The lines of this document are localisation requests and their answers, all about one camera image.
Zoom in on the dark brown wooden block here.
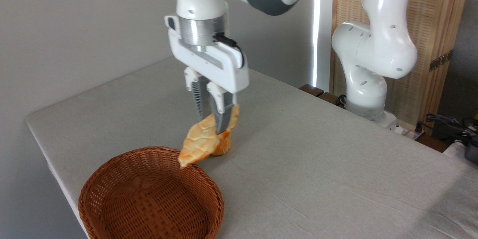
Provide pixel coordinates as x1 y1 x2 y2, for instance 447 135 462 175
299 84 325 97
317 92 346 108

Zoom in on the long pale braided bread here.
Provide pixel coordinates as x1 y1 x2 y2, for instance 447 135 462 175
178 105 240 168

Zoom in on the brown wicker basket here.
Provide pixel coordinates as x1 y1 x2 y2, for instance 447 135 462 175
78 146 225 239

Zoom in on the dark metal screen hinge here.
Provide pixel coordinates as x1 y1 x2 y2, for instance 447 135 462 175
429 50 453 72

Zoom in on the grey tablecloth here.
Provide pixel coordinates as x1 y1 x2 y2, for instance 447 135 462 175
25 57 478 239

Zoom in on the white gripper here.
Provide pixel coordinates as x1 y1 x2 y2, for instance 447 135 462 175
165 16 250 134

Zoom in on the black cable bundle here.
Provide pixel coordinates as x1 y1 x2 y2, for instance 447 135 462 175
415 113 478 140

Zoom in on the small orange bread bun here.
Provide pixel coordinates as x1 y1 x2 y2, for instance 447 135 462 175
211 131 232 156

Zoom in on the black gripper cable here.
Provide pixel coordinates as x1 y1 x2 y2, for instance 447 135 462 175
215 34 245 68

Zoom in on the wooden slatted screen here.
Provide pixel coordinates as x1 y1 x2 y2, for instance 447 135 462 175
330 0 473 129

